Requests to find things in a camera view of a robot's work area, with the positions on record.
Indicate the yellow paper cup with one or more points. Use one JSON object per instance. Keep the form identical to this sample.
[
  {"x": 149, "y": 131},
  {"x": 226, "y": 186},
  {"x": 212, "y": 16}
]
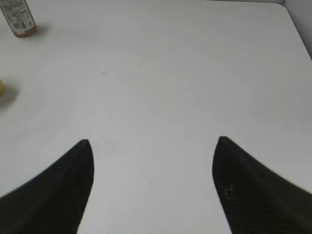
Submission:
[{"x": 2, "y": 88}]

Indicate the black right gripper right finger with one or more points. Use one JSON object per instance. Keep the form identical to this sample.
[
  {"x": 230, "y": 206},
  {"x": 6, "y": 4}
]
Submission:
[{"x": 256, "y": 200}]

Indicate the orange juice bottle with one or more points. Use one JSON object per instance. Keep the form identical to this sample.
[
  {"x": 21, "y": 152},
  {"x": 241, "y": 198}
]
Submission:
[{"x": 18, "y": 17}]

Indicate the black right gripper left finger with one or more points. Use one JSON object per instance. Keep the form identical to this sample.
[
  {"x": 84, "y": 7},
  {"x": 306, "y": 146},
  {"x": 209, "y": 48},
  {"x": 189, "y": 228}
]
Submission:
[{"x": 54, "y": 201}]

